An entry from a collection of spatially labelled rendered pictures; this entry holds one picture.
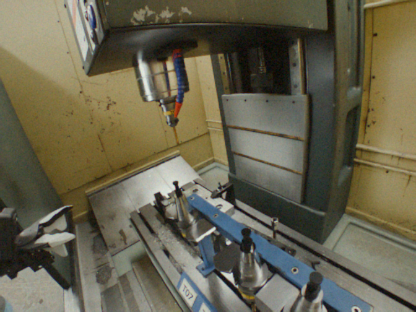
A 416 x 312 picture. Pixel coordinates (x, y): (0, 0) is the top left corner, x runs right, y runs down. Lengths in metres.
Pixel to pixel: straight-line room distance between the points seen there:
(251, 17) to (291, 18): 0.15
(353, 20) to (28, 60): 1.82
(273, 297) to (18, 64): 1.69
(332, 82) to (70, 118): 1.55
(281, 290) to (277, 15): 0.53
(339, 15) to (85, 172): 1.72
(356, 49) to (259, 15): 0.71
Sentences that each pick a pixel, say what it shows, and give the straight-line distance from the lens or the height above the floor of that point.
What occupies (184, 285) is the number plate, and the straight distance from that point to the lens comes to 0.72.
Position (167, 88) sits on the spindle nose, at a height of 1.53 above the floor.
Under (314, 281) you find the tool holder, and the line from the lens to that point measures 0.26.
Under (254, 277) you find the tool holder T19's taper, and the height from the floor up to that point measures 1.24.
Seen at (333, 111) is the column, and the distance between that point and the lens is 0.80.
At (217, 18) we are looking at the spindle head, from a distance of 0.37.
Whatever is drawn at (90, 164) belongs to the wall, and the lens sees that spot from 1.66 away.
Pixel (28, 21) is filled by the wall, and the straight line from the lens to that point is 1.70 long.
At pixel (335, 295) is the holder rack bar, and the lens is 0.37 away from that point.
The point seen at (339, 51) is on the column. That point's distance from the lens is 0.78.
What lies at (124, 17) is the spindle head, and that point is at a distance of 0.29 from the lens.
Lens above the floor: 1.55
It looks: 24 degrees down
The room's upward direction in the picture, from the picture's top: 11 degrees counter-clockwise
